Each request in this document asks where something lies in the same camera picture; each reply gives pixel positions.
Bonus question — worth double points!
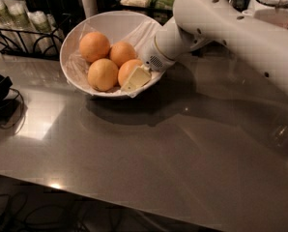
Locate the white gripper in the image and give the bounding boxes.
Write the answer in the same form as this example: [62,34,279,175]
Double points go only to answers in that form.
[121,18,210,93]

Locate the orange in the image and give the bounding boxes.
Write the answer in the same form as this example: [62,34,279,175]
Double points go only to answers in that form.
[109,42,137,67]
[118,59,142,86]
[88,58,119,91]
[79,32,110,63]

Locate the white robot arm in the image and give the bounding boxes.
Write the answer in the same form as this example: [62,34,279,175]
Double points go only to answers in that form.
[138,0,288,96]

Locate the white paper bowl liner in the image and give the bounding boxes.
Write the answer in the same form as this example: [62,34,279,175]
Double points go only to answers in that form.
[66,17,169,99]

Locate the white bowl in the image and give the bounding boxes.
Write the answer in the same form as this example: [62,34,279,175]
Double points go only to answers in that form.
[59,10,173,100]

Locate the black condiment shelf rack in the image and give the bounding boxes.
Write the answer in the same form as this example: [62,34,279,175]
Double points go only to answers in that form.
[119,0,173,24]

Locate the green tea packets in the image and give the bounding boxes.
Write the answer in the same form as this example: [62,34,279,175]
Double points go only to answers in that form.
[149,0,175,10]

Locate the white cylinder container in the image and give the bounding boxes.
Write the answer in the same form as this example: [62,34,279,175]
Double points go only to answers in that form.
[77,0,99,19]

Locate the right stacked paper cups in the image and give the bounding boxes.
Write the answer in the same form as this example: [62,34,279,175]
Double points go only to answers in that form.
[28,11,51,33]

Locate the stacked paper cups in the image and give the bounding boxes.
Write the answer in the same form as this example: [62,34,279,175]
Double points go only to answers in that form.
[28,11,51,33]
[0,0,13,29]
[9,3,31,31]

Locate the middle stacked paper cups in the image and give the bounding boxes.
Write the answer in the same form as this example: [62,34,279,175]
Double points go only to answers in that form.
[9,3,31,31]

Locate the white appliance with plates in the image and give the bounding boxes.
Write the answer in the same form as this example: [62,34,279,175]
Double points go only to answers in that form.
[243,0,288,28]

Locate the left stacked paper cups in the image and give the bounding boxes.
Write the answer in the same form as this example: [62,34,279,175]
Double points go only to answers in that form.
[0,0,13,29]

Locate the black wire cup rack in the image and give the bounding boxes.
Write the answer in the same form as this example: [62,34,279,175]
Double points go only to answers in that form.
[0,14,72,61]

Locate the black device with cable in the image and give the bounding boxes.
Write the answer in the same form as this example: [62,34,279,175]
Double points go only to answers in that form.
[0,74,25,129]

